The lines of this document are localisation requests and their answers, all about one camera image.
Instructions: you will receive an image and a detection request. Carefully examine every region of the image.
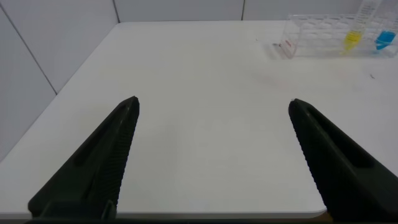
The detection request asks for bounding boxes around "clear acrylic test tube rack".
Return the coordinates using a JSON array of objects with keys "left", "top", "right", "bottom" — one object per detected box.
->
[{"left": 278, "top": 12, "right": 398, "bottom": 60}]

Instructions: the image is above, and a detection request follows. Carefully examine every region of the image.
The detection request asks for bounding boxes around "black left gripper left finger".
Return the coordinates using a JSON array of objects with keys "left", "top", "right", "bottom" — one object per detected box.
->
[{"left": 27, "top": 95, "right": 141, "bottom": 220}]

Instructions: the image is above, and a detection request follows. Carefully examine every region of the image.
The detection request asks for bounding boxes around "test tube with yellow pigment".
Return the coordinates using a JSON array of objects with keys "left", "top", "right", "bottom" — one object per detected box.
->
[{"left": 342, "top": 0, "right": 383, "bottom": 53}]

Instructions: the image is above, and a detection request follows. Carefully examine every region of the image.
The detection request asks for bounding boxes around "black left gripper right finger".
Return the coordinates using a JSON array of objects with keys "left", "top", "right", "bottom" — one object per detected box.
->
[{"left": 287, "top": 98, "right": 398, "bottom": 223}]

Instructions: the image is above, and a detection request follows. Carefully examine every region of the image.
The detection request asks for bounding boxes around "test tube with blue pigment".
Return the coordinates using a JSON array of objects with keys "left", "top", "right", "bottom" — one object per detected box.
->
[{"left": 374, "top": 0, "right": 398, "bottom": 51}]

